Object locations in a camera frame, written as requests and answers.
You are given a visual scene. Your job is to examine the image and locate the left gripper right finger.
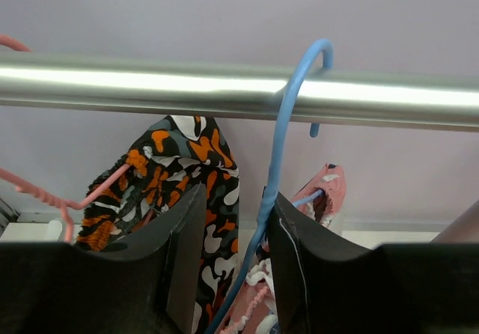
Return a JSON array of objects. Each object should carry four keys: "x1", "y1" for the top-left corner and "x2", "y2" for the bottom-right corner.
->
[{"x1": 267, "y1": 195, "x2": 478, "y2": 333}]

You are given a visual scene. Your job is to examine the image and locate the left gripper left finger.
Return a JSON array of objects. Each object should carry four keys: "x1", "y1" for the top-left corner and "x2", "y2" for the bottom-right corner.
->
[{"x1": 1, "y1": 184, "x2": 207, "y2": 333}]

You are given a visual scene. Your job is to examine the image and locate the pink shark print shorts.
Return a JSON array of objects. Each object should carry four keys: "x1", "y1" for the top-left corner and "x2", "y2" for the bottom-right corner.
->
[{"x1": 216, "y1": 163, "x2": 347, "y2": 333}]

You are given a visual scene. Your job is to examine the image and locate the blue wire hanger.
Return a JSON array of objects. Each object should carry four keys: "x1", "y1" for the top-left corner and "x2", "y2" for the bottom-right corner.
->
[{"x1": 205, "y1": 39, "x2": 334, "y2": 334}]

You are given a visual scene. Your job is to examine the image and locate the orange black camouflage shorts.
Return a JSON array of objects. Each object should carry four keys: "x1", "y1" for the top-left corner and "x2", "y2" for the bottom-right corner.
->
[{"x1": 75, "y1": 115, "x2": 240, "y2": 333}]

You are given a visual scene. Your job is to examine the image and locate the metal clothes rack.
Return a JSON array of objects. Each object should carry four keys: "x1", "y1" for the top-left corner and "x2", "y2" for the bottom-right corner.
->
[{"x1": 0, "y1": 51, "x2": 479, "y2": 245}]

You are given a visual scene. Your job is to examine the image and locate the pink wire hanger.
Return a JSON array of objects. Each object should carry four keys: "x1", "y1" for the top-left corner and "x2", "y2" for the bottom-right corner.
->
[{"x1": 1, "y1": 34, "x2": 138, "y2": 243}]

